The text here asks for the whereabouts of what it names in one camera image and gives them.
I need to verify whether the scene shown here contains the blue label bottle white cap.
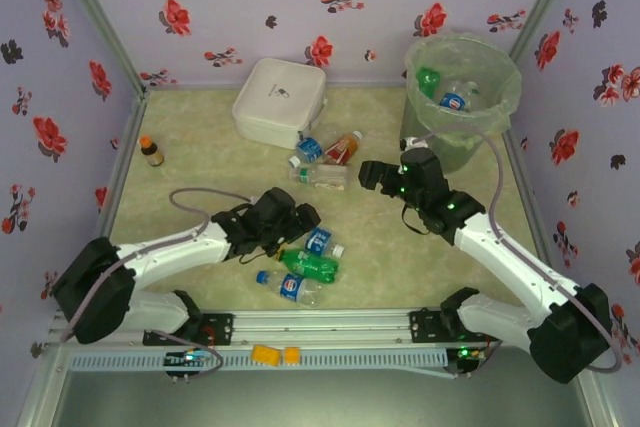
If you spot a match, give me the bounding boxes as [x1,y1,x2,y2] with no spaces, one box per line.
[302,226,346,257]

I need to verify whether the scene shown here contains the green bottle yellow cap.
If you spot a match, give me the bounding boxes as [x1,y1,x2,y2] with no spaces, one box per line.
[273,246,341,284]

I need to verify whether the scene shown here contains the clear bottle green label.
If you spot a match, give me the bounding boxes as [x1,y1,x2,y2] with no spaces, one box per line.
[288,164,350,192]

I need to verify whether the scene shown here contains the Pepsi bottle blue cap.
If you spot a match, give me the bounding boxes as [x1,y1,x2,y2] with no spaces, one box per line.
[438,89,474,113]
[255,269,325,309]

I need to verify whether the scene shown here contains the green bottle orange cap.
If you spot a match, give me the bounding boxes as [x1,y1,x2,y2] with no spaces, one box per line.
[415,66,441,98]

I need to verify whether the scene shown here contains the grey plastic bin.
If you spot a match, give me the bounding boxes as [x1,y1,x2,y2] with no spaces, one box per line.
[398,29,524,176]

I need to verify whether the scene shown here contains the green plastic bin liner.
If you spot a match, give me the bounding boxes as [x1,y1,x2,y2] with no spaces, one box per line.
[403,29,524,148]

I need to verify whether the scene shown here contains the red label drink bottle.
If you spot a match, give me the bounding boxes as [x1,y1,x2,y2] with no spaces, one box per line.
[322,130,364,167]

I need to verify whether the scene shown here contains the crumpled blue label bottle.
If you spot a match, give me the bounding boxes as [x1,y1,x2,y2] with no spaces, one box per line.
[287,136,324,169]

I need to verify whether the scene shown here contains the large yellow block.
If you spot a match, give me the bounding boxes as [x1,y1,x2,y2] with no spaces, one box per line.
[250,344,282,366]

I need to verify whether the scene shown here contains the white zip case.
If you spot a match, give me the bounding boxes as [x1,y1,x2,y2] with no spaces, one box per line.
[231,57,329,151]

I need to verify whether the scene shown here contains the small brown bottle orange cap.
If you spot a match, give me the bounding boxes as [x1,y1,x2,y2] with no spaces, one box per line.
[138,135,166,169]

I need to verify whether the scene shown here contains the grey right arm cable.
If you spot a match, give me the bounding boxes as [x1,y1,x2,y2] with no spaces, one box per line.
[407,122,626,378]

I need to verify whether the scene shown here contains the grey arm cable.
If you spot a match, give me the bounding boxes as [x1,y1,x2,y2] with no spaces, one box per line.
[407,122,626,378]
[59,187,261,344]

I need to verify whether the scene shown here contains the grey left arm cable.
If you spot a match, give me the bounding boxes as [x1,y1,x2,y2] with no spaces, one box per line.
[59,187,261,344]

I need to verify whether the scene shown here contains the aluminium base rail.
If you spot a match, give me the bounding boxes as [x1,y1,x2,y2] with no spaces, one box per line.
[49,309,599,348]

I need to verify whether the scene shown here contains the aluminium table side rail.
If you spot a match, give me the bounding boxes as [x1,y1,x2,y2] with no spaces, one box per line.
[502,129,569,306]
[92,91,151,248]

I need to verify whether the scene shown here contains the white slotted cable duct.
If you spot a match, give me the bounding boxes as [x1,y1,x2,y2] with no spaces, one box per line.
[67,349,449,373]

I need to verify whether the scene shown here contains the aluminium frame post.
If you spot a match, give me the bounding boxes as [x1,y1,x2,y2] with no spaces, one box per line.
[44,0,150,98]
[508,0,586,61]

